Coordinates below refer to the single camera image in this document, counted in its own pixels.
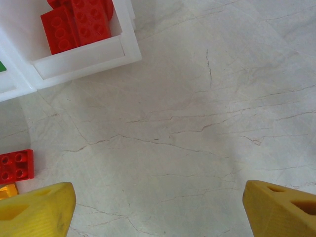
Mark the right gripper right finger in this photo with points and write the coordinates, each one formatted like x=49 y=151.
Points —
x=279 y=214

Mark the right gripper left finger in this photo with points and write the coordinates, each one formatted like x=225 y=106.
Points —
x=37 y=212

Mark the green square lego brick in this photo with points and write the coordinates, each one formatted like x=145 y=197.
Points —
x=2 y=67

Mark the long red lego brick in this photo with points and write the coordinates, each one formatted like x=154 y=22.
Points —
x=59 y=32

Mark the long orange lego brick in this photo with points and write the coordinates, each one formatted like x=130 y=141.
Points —
x=7 y=192

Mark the red bricks in tray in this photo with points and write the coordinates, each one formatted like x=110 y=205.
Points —
x=86 y=64

